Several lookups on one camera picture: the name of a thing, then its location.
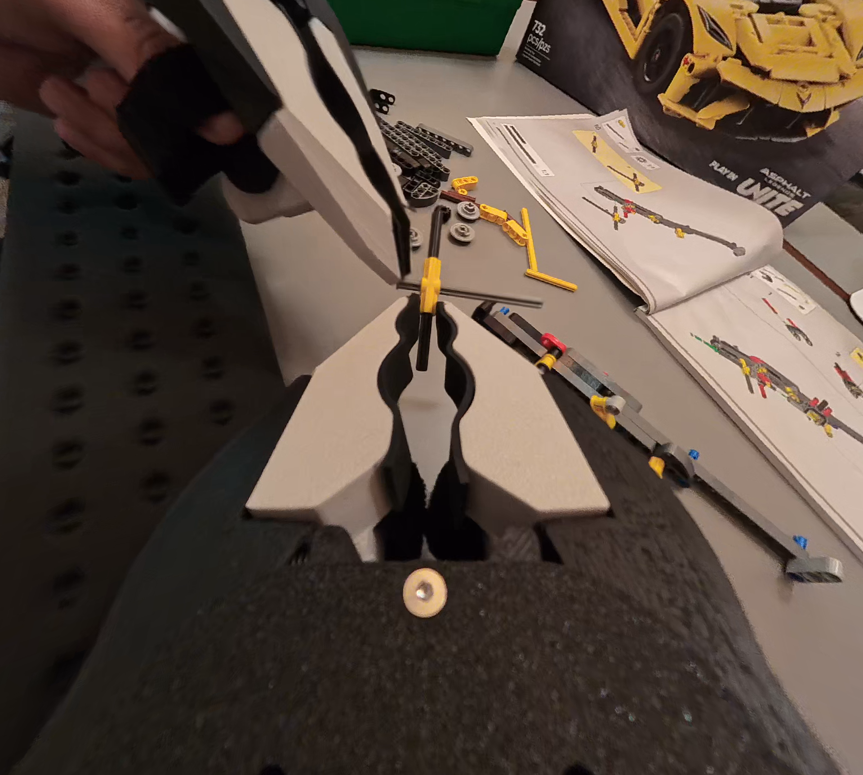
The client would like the black toy car set box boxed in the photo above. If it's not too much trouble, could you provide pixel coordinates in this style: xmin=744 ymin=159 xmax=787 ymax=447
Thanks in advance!
xmin=516 ymin=0 xmax=863 ymax=230

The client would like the yellow toy brick connector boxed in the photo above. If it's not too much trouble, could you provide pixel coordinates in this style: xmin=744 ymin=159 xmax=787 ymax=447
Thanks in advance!
xmin=418 ymin=256 xmax=443 ymax=316

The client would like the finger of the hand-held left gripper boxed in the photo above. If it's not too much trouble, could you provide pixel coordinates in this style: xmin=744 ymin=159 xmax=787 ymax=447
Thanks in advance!
xmin=196 ymin=0 xmax=414 ymax=286
xmin=307 ymin=18 xmax=409 ymax=213

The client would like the grey toy beam assembly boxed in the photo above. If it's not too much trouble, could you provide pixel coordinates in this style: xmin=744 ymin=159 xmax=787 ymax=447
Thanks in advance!
xmin=472 ymin=302 xmax=845 ymax=583

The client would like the long dark grey toy axle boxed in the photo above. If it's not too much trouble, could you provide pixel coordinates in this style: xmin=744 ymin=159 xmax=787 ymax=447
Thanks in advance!
xmin=396 ymin=279 xmax=544 ymax=308

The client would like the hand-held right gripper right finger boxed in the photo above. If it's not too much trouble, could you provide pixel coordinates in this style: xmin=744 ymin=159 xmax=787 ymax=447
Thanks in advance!
xmin=425 ymin=300 xmax=613 ymax=560

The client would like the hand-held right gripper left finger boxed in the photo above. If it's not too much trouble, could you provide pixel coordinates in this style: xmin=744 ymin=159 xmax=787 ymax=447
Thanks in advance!
xmin=245 ymin=295 xmax=428 ymax=563

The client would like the person's left hand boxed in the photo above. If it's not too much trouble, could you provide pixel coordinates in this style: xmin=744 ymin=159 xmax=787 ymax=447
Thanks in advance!
xmin=0 ymin=0 xmax=184 ymax=181

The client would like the black perforated chair armrest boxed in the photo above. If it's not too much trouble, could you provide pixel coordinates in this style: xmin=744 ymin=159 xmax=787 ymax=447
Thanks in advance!
xmin=0 ymin=107 xmax=284 ymax=769

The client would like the white instruction booklet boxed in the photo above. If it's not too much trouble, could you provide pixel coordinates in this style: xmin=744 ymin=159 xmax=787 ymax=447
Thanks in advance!
xmin=467 ymin=109 xmax=863 ymax=563

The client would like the pile of toy brick pieces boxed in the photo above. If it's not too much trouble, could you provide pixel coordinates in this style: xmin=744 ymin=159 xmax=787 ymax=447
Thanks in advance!
xmin=367 ymin=89 xmax=528 ymax=249

